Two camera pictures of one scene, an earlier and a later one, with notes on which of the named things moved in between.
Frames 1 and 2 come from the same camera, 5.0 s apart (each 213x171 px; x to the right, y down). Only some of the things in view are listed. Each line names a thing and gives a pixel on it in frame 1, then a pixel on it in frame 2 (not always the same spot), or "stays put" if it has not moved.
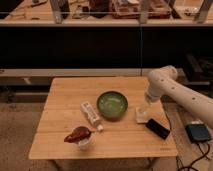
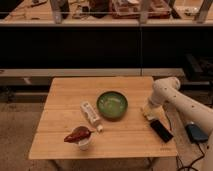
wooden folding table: (102, 117) stays put
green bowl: (112, 105) stays put
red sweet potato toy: (78, 134) stays put
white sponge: (141, 115) → (152, 114)
